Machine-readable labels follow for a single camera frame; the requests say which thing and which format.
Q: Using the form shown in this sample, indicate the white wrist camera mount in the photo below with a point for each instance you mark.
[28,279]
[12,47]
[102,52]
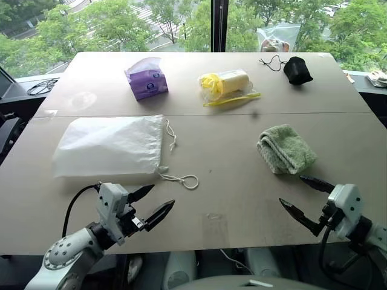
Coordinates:
[346,205]
[110,205]

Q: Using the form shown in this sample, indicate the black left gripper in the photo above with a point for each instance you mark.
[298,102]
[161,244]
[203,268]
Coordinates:
[130,222]

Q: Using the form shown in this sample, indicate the dark window frame post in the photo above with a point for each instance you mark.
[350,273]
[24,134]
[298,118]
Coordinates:
[222,25]

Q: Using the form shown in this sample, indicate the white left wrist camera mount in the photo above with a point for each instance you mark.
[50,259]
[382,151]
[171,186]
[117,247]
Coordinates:
[110,205]

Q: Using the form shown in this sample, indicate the clear plastic bag behind window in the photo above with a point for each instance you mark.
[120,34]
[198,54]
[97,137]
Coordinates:
[278,39]

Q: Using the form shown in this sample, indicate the green folded towel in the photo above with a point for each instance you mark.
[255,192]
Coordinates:
[285,149]

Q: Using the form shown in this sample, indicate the black equipment beside table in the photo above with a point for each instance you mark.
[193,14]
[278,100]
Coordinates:
[9,133]

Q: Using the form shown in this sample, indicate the purple tissue pack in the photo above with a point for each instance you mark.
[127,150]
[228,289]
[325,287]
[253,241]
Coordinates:
[147,80]

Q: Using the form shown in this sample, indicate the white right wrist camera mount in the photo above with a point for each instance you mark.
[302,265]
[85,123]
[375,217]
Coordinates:
[346,205]

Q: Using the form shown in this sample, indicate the grey robot torso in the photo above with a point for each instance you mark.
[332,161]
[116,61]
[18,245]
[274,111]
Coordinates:
[242,282]

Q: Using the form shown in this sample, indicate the clear zip bag yellow contents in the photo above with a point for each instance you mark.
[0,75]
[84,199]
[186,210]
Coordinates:
[225,86]

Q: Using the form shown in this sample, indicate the pale rounded shape under table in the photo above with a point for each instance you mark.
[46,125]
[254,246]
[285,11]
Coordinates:
[261,261]
[178,269]

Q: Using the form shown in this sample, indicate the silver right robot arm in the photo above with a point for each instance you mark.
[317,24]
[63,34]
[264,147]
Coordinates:
[376,241]

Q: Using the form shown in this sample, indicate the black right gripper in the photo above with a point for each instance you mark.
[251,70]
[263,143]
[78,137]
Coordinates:
[328,216]

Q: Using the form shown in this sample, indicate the white cloth items on sill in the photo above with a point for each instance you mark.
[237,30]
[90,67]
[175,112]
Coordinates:
[377,79]

